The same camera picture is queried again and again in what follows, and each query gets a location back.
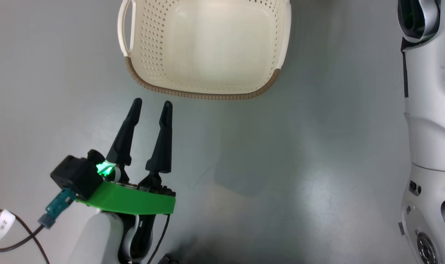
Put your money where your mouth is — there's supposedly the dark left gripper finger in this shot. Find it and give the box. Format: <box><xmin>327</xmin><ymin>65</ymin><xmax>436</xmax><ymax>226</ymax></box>
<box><xmin>106</xmin><ymin>98</ymin><xmax>143</xmax><ymax>166</ymax></box>
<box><xmin>145</xmin><ymin>100</ymin><xmax>173</xmax><ymax>174</ymax></box>

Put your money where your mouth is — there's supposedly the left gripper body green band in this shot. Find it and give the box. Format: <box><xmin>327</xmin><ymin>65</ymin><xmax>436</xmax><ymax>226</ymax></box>
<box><xmin>76</xmin><ymin>165</ymin><xmax>176</xmax><ymax>215</ymax></box>

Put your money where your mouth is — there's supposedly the cream perforated laundry basket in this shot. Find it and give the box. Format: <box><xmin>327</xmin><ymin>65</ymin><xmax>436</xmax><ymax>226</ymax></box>
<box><xmin>117</xmin><ymin>0</ymin><xmax>292</xmax><ymax>100</ymax></box>

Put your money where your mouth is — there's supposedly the teal left camera cable plug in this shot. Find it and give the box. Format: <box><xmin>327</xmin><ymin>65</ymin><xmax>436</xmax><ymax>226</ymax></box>
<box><xmin>38</xmin><ymin>188</ymin><xmax>77</xmax><ymax>229</ymax></box>

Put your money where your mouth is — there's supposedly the black cable with white tag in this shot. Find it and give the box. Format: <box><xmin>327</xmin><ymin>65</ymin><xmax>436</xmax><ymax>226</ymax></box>
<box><xmin>0</xmin><ymin>209</ymin><xmax>51</xmax><ymax>264</ymax></box>

